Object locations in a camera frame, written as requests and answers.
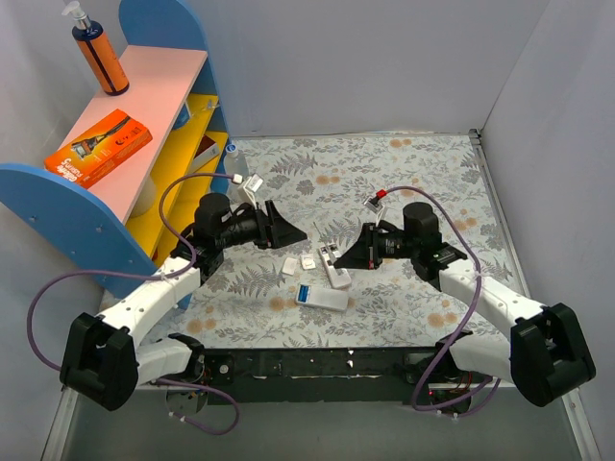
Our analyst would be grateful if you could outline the white slim remote control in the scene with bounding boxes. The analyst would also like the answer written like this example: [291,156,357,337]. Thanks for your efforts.
[318,243,352,289]

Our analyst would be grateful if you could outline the metal tweezers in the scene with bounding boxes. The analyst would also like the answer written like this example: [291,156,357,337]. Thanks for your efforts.
[312,221,325,244]

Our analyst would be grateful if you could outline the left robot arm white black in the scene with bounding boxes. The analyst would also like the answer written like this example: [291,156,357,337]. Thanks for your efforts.
[60,193,308,411]

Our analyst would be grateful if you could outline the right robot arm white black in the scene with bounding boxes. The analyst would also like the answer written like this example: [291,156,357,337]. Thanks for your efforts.
[334,203,597,407]

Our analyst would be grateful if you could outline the clear plastic bottle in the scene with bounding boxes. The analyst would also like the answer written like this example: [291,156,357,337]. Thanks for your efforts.
[223,143,250,203]

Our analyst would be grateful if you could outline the floral table mat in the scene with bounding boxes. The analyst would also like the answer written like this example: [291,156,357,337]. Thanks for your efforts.
[147,135,521,348]

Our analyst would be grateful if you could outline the white box on shelf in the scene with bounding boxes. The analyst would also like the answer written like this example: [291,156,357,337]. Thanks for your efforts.
[187,134,220,174]

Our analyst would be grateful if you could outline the white jar under shelf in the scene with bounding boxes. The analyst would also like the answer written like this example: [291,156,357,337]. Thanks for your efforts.
[130,176,157,218]

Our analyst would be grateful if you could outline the blue pink yellow shelf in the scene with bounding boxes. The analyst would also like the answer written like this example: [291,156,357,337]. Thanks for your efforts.
[1,1,229,298]

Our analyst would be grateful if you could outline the orange razor box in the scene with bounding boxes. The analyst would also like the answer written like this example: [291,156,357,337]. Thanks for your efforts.
[43,109,153,189]

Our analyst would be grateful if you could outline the orange pump bottle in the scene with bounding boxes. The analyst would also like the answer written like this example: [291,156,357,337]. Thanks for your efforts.
[61,1,130,96]

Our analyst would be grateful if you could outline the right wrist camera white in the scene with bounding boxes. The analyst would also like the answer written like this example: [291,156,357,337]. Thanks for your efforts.
[363,189,387,226]

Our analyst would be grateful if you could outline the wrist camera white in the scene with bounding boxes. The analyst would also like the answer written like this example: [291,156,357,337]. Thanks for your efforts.
[363,189,387,226]
[238,174,263,207]

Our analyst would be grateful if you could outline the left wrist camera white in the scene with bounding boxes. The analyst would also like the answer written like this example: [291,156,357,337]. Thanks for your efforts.
[238,174,263,207]

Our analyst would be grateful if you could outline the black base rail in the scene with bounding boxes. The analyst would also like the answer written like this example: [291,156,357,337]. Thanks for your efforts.
[148,346,481,414]

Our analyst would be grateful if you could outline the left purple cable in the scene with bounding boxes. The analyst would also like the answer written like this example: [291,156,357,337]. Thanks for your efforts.
[27,172,240,437]

